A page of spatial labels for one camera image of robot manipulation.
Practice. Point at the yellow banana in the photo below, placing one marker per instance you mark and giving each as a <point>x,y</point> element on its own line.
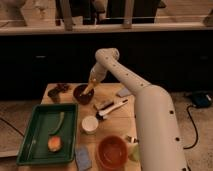
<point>90,86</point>

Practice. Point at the blue black floor device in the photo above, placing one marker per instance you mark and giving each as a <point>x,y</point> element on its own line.
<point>201,100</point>

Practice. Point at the orange peach fruit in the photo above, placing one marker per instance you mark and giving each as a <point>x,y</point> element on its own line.
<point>54,143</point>

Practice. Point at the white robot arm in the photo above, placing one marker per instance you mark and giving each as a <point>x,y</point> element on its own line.
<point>160,145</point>

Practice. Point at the wooden block eraser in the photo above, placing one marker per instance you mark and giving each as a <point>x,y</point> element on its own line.
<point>99,105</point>

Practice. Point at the blue grey sponge back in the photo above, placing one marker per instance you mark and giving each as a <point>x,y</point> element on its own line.
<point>123,92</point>

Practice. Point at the metal fork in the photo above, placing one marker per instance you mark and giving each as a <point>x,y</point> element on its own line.
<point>131,139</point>

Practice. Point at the dark purple bowl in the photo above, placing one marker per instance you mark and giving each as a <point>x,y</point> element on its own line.
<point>82,98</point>

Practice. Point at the blue sponge front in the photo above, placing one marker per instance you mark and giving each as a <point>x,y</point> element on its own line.
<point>82,158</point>

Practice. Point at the black white dish brush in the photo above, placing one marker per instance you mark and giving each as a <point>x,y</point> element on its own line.
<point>102,114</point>

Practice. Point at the green plastic tray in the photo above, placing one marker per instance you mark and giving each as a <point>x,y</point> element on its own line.
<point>44,118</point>

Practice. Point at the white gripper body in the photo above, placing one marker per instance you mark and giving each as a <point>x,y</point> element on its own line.
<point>97,73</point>

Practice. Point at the white cup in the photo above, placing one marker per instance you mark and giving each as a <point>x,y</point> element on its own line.
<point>90,124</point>

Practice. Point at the orange bowl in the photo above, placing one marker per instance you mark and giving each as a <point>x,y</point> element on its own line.
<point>111,153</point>

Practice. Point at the light green cup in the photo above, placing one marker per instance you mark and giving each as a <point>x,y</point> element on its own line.
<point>134,153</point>

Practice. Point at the brown grapes toy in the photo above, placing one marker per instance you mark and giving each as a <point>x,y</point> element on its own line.
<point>63,87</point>

